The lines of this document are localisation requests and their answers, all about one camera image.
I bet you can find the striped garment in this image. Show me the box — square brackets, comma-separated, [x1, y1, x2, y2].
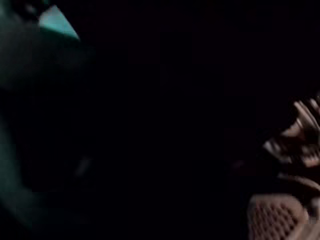
[262, 93, 320, 168]

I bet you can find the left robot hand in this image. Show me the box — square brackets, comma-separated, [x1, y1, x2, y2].
[49, 0, 320, 226]

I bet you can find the beige perforated laundry basket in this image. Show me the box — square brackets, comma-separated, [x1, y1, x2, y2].
[246, 172, 320, 240]

